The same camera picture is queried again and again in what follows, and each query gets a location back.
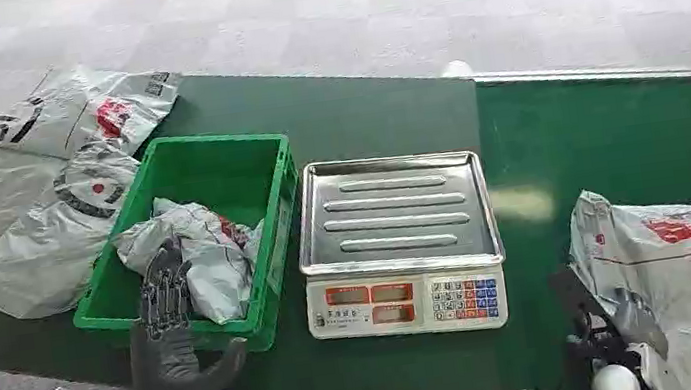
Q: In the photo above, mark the grey parcel bag red logo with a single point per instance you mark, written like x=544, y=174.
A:
x=87, y=114

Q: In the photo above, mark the large grey red-print parcel bag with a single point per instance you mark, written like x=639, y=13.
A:
x=685, y=289

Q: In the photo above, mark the electronic scale with steel pan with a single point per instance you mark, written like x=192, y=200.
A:
x=399, y=240

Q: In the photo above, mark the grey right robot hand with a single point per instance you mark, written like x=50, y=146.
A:
x=639, y=322

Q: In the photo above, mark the green plastic crate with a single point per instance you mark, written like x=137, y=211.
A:
x=215, y=170

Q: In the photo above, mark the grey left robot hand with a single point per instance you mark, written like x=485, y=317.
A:
x=164, y=364

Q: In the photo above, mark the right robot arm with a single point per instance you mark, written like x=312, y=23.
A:
x=597, y=354

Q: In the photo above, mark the silver conveyor side rail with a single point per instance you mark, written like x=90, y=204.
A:
x=610, y=73

